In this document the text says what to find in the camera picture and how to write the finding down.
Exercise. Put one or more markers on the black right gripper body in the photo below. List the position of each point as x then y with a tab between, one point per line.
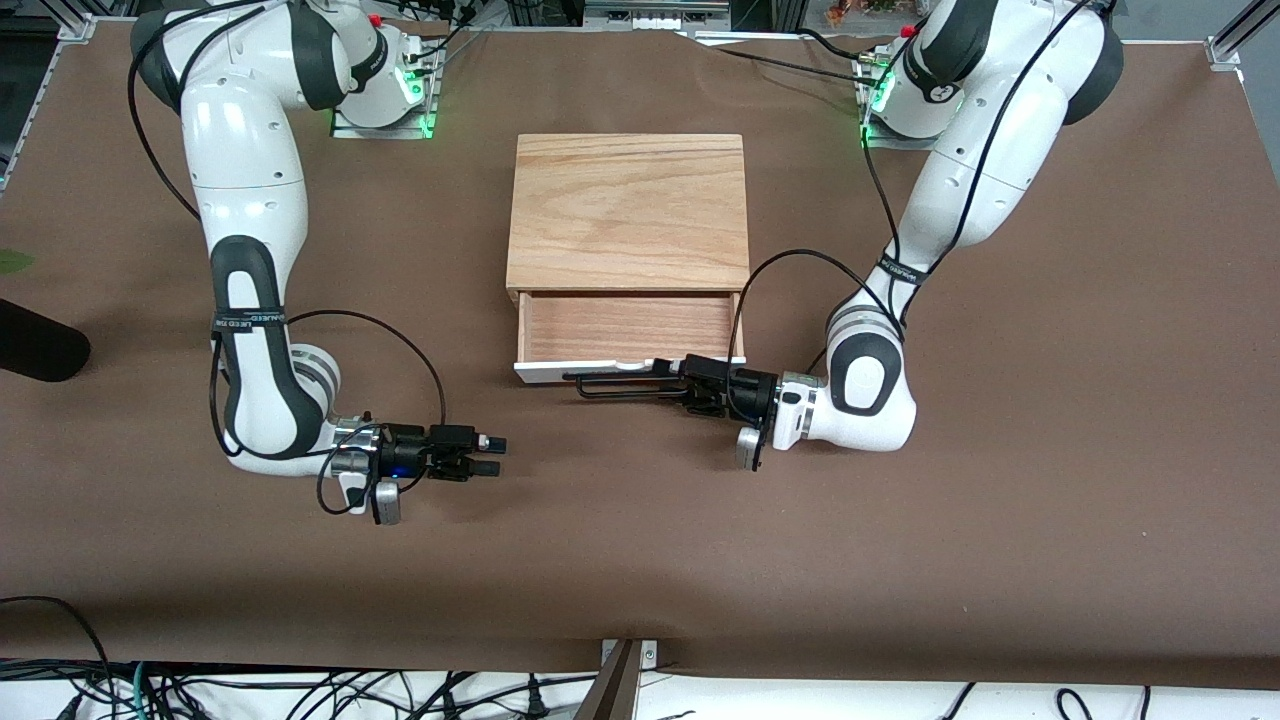
404	447

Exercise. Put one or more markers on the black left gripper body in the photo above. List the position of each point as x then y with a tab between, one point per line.
752	394

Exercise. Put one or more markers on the white-fronted wooden drawer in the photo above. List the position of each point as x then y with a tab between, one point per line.
625	328

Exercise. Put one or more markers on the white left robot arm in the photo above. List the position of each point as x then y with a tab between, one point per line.
870	420

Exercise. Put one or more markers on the wooden drawer cabinet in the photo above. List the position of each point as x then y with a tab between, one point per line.
628	205

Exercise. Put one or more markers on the brown table cover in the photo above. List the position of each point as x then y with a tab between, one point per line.
640	560

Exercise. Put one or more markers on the grey background box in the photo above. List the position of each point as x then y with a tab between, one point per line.
655	12

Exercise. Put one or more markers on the colourful background item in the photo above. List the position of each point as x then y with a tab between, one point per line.
860	10

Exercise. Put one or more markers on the black cylindrical object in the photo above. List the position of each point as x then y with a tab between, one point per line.
35	345

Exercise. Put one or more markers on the green leaf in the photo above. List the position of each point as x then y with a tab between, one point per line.
12	262

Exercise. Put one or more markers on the metal table edge bracket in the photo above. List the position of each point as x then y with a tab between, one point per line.
650	652

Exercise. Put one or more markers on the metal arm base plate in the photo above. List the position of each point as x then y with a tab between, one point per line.
885	142
400	128

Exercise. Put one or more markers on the aluminium frame strut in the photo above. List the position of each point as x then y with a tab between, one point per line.
1235	35
65	28

